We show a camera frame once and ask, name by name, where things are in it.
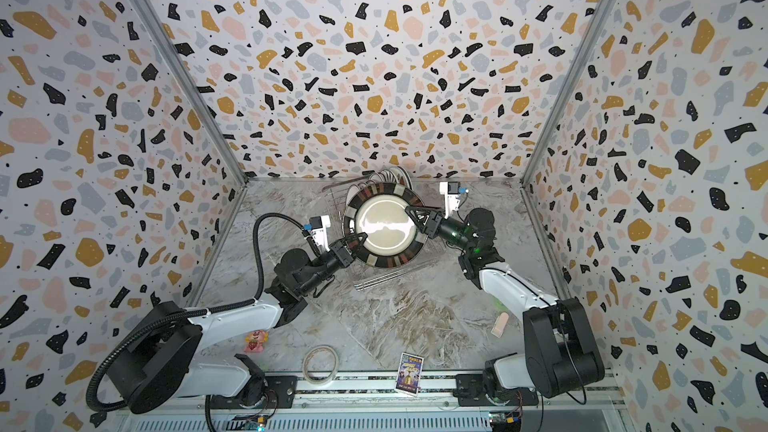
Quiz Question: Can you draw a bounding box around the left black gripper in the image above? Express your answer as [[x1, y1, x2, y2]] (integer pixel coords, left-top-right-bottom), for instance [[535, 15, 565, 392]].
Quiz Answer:
[[297, 232, 364, 299]]

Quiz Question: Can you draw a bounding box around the brown rimmed cream plate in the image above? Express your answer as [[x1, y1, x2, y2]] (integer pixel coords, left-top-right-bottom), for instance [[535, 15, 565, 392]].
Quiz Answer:
[[342, 182, 426, 268]]

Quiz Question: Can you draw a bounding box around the black white striped plate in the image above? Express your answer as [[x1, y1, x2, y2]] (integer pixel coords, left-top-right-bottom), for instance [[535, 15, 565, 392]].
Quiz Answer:
[[375, 166, 413, 188]]

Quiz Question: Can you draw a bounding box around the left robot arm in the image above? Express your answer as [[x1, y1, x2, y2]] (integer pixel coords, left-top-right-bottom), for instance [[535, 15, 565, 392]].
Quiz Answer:
[[85, 233, 368, 414]]

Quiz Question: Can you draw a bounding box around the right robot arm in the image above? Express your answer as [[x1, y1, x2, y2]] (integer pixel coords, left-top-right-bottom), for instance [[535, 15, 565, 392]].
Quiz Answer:
[[405, 206, 605, 402]]

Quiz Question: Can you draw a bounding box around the pink eraser block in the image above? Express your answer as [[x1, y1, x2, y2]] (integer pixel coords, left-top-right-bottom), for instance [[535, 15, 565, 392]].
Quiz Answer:
[[491, 312, 509, 338]]

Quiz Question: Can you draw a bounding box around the pink toy figure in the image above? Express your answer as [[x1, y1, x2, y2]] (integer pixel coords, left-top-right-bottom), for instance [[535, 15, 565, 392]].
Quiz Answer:
[[244, 330, 268, 353]]

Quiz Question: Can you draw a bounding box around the purple card box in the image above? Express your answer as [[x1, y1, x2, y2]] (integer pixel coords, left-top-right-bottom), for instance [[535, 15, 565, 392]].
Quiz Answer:
[[395, 352, 424, 396]]

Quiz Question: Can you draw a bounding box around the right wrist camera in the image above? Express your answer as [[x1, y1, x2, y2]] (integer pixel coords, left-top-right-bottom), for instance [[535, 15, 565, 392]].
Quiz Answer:
[[439, 181, 469, 217]]

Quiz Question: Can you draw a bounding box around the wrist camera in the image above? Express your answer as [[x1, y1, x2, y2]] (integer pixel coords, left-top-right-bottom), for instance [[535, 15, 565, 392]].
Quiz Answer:
[[304, 215, 331, 255], [439, 181, 469, 217]]

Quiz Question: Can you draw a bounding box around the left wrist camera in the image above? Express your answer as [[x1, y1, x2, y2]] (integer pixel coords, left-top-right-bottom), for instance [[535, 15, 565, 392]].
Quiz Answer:
[[304, 215, 331, 255]]

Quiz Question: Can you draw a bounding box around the wire dish rack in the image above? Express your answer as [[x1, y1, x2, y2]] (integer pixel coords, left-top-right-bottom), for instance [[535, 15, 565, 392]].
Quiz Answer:
[[322, 167, 445, 290]]

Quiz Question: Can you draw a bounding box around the aluminium front rail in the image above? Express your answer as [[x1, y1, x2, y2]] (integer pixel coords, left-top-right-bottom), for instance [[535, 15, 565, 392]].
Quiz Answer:
[[118, 370, 634, 431]]

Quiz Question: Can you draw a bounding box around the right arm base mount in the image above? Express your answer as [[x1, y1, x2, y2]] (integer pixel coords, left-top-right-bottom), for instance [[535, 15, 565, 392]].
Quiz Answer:
[[453, 367, 539, 407]]

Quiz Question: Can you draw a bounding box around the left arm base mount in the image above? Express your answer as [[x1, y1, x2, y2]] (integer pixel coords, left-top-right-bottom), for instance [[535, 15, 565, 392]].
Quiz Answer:
[[210, 375, 298, 413]]

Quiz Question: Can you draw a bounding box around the black corrugated cable conduit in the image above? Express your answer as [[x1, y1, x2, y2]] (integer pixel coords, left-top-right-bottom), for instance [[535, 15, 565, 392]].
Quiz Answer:
[[85, 212, 313, 414]]

